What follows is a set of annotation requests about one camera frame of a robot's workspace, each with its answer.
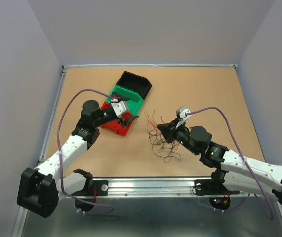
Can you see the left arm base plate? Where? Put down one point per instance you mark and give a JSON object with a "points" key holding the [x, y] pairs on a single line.
{"points": [[98, 188]]}

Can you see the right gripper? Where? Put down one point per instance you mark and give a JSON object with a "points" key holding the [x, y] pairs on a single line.
{"points": [[169, 130]]}

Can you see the black plastic bin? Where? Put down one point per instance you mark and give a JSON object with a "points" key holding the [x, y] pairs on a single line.
{"points": [[136, 83]]}

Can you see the green plastic bin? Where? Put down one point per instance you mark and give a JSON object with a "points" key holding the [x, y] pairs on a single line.
{"points": [[135, 101]]}

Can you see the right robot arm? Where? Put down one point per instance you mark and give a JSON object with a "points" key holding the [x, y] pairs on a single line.
{"points": [[232, 171]]}

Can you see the aluminium rail frame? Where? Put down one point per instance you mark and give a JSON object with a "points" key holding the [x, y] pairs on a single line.
{"points": [[128, 163]]}

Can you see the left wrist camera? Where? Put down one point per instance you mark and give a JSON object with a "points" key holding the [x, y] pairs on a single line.
{"points": [[118, 107]]}

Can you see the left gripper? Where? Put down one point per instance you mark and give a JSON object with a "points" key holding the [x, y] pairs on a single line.
{"points": [[122, 98]]}

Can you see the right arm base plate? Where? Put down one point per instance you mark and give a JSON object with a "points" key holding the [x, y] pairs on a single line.
{"points": [[203, 187]]}

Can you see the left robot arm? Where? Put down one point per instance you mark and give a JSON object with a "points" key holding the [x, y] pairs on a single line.
{"points": [[42, 188]]}

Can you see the red plastic bin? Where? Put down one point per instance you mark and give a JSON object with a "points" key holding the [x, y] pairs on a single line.
{"points": [[117, 128]]}

